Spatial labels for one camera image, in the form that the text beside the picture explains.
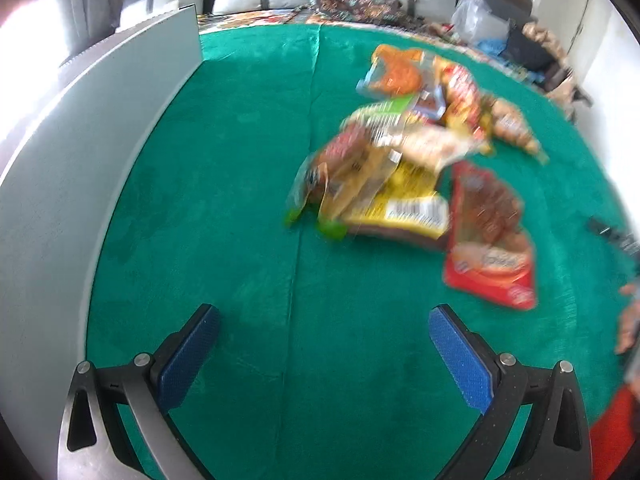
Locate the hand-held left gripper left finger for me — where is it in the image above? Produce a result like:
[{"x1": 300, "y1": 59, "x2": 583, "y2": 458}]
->
[{"x1": 57, "y1": 303, "x2": 221, "y2": 480}]

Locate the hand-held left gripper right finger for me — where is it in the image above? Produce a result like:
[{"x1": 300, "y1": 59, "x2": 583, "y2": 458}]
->
[{"x1": 428, "y1": 303, "x2": 593, "y2": 480}]

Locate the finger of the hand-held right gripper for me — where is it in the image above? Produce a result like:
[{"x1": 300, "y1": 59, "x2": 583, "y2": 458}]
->
[{"x1": 586, "y1": 216, "x2": 640, "y2": 257}]

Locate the white cardboard box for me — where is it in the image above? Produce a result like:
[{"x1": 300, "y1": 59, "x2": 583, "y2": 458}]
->
[{"x1": 0, "y1": 4, "x2": 204, "y2": 480}]

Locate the person's right hand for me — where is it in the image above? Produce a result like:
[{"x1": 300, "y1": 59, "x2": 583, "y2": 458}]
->
[{"x1": 615, "y1": 282, "x2": 640, "y2": 357}]

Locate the green cloth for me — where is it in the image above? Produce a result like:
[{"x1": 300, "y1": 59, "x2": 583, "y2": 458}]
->
[{"x1": 85, "y1": 22, "x2": 627, "y2": 480}]

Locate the red cloth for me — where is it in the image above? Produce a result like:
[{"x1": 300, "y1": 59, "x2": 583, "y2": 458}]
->
[{"x1": 589, "y1": 382, "x2": 640, "y2": 480}]

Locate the pale beige snack packet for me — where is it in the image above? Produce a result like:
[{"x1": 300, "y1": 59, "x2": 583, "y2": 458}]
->
[{"x1": 392, "y1": 124, "x2": 483, "y2": 172}]

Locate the black bag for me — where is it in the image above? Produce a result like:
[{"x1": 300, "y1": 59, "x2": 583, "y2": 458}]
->
[{"x1": 504, "y1": 19, "x2": 557, "y2": 75}]

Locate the blue plastic bag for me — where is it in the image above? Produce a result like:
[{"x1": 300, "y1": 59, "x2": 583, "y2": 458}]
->
[{"x1": 474, "y1": 37, "x2": 512, "y2": 60}]

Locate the clear packet with green corners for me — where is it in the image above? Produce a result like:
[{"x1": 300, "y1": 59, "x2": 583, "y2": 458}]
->
[{"x1": 284, "y1": 127, "x2": 403, "y2": 238}]

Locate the clear plastic bag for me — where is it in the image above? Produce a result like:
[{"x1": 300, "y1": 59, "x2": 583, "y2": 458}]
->
[{"x1": 451, "y1": 0, "x2": 508, "y2": 45}]

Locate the grey curtain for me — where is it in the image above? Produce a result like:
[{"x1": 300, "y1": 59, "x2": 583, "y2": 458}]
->
[{"x1": 52, "y1": 0, "x2": 123, "y2": 63}]

